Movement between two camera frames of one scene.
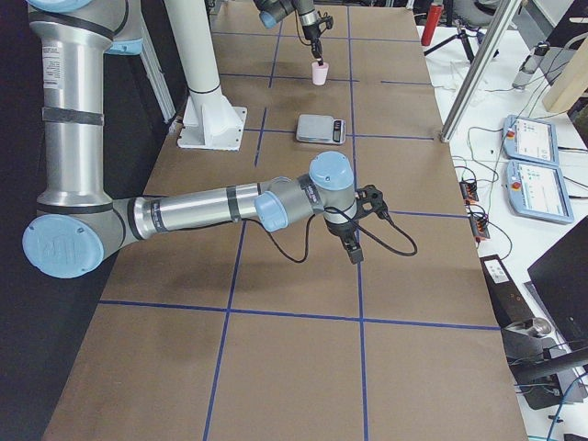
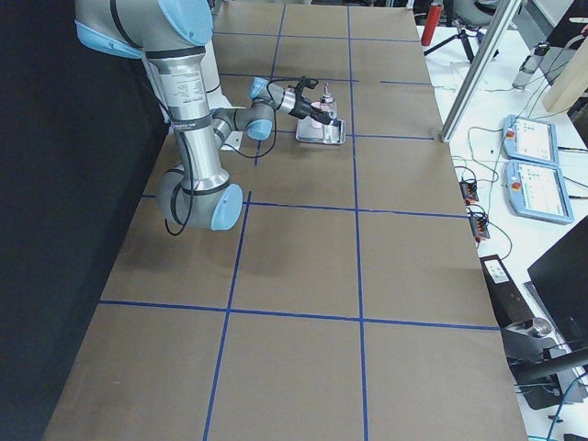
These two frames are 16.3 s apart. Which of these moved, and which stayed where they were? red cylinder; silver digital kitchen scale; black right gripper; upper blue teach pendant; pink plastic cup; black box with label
Moved: black right gripper; pink plastic cup
Stayed: black box with label; silver digital kitchen scale; red cylinder; upper blue teach pendant
